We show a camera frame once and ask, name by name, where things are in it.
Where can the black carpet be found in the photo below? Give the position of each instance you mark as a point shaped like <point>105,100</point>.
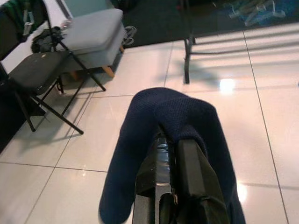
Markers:
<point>163,18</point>

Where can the navy blue shirt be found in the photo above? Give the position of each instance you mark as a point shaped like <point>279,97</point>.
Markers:
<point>144,112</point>

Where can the green cloth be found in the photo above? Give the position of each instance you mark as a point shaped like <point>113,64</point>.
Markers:
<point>14,9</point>

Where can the blue plastic hanger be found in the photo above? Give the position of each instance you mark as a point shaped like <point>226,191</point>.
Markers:
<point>224,11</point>

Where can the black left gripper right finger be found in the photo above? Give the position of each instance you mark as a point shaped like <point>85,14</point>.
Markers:
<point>198,186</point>

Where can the black folding chair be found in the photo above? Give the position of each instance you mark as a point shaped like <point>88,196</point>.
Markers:
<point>30,70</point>

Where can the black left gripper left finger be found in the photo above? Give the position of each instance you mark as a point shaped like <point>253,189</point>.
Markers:
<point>146,179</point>

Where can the black bag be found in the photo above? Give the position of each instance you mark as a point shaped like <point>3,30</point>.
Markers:
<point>44,42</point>

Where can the grey upholstered stool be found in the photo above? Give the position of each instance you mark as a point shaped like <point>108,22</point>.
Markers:
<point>93,30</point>

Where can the black metal clothes rack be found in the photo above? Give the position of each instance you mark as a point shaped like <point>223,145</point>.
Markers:
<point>187,58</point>

